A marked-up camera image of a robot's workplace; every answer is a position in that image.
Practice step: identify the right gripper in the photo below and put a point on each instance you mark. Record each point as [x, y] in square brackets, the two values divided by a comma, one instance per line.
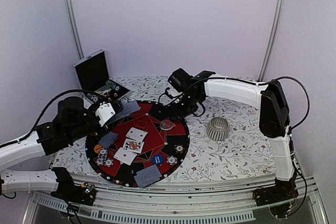
[177, 113]

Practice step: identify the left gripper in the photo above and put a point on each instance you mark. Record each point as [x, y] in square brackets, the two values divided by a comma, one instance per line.
[113, 105]

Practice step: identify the blue playing card deck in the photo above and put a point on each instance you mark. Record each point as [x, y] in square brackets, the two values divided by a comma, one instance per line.
[129, 108]

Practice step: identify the queen of spades card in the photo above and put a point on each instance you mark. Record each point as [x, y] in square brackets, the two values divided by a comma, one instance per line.
[133, 146]

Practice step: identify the blue white chip stack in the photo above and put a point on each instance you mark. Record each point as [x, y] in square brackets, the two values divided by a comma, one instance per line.
[172, 160]

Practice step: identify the spread blue chips pile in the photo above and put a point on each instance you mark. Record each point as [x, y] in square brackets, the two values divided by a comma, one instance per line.
[102, 157]

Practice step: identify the single blue white chip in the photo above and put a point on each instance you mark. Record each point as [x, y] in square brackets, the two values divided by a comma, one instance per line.
[108, 163]

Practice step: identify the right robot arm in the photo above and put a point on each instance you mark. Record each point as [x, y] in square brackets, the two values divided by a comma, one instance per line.
[274, 121]

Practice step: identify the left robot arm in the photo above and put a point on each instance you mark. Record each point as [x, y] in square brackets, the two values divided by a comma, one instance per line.
[72, 122]

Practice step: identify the chip row in case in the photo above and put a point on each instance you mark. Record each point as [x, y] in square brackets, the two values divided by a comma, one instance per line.
[115, 87]
[93, 98]

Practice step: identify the clear acrylic dealer button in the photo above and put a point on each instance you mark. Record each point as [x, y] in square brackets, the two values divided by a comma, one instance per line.
[166, 125]

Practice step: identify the boxed card deck in case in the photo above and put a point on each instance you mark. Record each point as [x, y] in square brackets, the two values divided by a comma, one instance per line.
[103, 90]

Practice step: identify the round red black poker mat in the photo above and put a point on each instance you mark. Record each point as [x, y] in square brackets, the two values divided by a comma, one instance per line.
[156, 142]

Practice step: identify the aluminium poker chip case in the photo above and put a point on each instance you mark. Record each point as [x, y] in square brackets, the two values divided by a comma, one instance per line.
[92, 73]

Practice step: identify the orange big blind button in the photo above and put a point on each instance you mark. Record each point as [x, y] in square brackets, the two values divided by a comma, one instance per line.
[98, 148]

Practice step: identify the blue small blind button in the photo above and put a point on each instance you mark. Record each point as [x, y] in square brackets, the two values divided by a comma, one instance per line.
[158, 160]

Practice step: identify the floral table cover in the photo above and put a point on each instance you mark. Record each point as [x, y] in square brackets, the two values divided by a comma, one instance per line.
[246, 153]

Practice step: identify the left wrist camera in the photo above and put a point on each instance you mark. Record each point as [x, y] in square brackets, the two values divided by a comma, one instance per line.
[104, 112]

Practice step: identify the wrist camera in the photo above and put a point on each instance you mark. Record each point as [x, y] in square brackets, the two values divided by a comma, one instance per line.
[171, 93]
[104, 112]

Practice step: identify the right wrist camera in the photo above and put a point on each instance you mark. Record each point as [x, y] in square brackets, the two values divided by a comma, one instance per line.
[171, 93]

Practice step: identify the aluminium front rail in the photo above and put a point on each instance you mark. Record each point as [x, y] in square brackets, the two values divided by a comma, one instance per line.
[197, 202]

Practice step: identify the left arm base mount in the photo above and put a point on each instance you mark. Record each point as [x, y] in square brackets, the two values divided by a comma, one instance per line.
[69, 192]

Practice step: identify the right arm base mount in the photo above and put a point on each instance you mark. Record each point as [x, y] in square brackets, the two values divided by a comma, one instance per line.
[271, 195]

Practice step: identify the left aluminium post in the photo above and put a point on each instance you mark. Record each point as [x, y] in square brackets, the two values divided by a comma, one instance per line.
[74, 28]

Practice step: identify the aluminium post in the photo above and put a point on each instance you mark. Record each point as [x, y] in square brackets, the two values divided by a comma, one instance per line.
[74, 28]
[271, 41]

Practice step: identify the right aluminium post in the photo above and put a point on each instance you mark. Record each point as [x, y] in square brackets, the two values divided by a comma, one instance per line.
[271, 41]

